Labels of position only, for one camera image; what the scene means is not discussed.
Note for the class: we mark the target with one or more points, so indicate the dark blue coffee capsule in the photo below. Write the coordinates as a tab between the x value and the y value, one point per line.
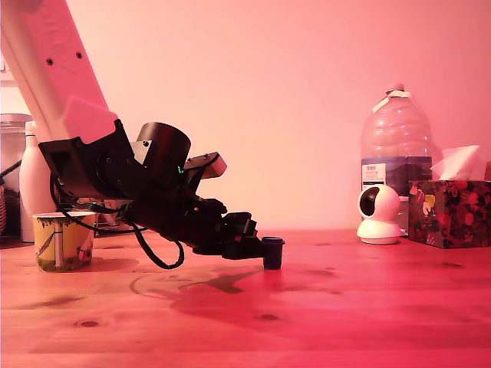
273	253

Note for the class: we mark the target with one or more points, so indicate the white wall socket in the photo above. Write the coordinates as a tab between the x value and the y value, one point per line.
3	69

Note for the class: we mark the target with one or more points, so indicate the large clear water bottle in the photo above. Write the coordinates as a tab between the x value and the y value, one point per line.
395	130

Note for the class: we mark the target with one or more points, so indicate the dark wicker basket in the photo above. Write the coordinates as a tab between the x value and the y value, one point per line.
2	211

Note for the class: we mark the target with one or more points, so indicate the floral tissue box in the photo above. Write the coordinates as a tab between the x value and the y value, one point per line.
449	214

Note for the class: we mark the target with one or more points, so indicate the small white round camera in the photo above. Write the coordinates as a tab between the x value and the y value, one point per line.
379	226

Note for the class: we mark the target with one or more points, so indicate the pale bag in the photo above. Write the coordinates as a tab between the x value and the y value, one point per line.
115	216

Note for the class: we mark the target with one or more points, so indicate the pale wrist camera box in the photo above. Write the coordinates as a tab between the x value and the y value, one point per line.
211	165

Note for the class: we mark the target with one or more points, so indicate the yellow illustrated coffee mug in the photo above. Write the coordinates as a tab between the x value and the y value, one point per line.
63	241

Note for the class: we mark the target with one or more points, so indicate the glass jar with lid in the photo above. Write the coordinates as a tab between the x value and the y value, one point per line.
11	134

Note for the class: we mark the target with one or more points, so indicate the white bottle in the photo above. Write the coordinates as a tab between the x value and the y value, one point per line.
32	184

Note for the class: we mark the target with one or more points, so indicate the white tissue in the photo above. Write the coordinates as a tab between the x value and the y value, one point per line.
458	163

